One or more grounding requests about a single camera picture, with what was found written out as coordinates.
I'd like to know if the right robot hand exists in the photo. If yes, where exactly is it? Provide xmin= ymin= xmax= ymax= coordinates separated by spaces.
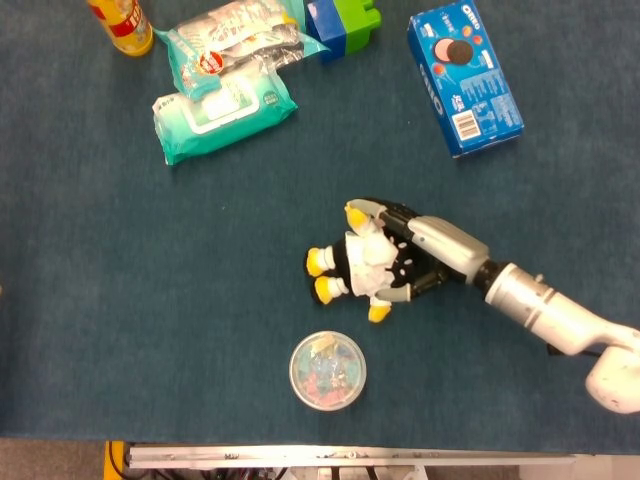
xmin=345 ymin=197 xmax=490 ymax=304

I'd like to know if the black and white plush toy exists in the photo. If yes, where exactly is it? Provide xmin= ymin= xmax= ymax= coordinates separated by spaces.
xmin=305 ymin=205 xmax=416 ymax=324

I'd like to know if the blue and green toy block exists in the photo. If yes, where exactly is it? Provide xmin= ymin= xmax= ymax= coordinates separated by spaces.
xmin=305 ymin=0 xmax=383 ymax=64

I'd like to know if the round clear-lidded plastic container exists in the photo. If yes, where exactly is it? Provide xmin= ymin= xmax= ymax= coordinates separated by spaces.
xmin=288 ymin=330 xmax=368 ymax=412

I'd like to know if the blue Oreo cookie box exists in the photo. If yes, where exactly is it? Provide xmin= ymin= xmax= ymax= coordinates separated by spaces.
xmin=406 ymin=0 xmax=525 ymax=160

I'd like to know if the green wet wipes pack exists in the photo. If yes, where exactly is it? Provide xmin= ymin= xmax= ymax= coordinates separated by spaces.
xmin=152 ymin=66 xmax=300 ymax=167

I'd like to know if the teal and silver snack bag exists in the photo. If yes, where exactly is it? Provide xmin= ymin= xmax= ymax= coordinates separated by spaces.
xmin=152 ymin=0 xmax=331 ymax=100

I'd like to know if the dark blue table cloth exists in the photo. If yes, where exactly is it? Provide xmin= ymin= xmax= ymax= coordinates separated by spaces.
xmin=0 ymin=0 xmax=640 ymax=455

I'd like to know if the yellow and red cylindrical can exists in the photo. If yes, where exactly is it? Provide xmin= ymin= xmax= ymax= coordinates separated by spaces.
xmin=86 ymin=0 xmax=155 ymax=58

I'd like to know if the aluminium frame rail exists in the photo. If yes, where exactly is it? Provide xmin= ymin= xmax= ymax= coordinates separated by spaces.
xmin=124 ymin=444 xmax=576 ymax=470

